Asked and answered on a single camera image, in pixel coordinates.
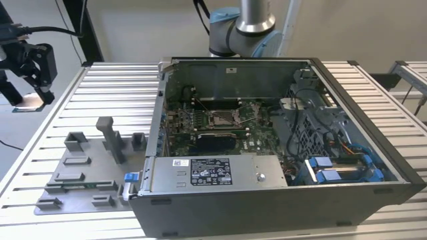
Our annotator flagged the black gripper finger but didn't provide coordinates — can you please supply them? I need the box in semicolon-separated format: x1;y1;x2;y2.
24;43;58;105
0;71;24;106

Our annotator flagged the silver CPU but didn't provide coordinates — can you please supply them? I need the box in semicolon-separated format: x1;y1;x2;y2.
10;93;46;113

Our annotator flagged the RAM slot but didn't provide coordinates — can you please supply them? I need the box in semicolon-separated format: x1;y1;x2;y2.
172;126;251;135
191;97;243;106

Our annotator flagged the CPU socket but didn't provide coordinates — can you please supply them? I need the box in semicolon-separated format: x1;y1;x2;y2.
207;109;239;128

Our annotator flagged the grey parts rack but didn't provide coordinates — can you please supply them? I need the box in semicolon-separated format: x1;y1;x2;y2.
32;116;148;216

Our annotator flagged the blue case latch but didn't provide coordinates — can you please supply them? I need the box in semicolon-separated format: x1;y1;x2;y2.
123;172;140;184

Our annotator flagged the silver power supply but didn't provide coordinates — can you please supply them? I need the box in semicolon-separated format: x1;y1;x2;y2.
145;154;289;194

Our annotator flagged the black graphics card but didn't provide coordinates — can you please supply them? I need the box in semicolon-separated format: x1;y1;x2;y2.
195;132;239;152

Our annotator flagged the metal socket cover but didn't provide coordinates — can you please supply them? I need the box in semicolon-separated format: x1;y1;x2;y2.
231;106;244;124

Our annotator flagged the black power supply label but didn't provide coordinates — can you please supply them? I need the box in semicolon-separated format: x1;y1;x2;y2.
188;156;235;186

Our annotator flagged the green motherboard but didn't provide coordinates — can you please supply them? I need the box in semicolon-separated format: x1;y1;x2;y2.
164;99;288;156

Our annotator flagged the black open PC case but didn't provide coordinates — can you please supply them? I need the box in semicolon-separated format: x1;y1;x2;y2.
128;56;427;238

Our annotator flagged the black perforated drive cage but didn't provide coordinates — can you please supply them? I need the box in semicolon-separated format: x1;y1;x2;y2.
285;109;339;161

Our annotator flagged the blue disk carrier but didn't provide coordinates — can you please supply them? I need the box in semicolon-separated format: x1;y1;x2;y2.
315;169;344;184
312;156;333;168

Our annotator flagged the black camera cable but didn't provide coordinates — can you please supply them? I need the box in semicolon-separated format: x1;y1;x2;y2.
0;0;88;42

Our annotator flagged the black frame post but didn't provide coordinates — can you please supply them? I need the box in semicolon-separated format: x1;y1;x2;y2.
62;0;105;67

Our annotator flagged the black floor cable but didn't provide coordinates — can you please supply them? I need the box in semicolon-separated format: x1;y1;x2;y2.
0;139;25;151

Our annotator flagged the black bracket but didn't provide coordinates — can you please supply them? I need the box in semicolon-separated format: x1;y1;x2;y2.
368;72;401;91

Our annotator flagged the aluminium side table frame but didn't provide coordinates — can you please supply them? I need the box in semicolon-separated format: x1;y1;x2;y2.
388;59;427;101

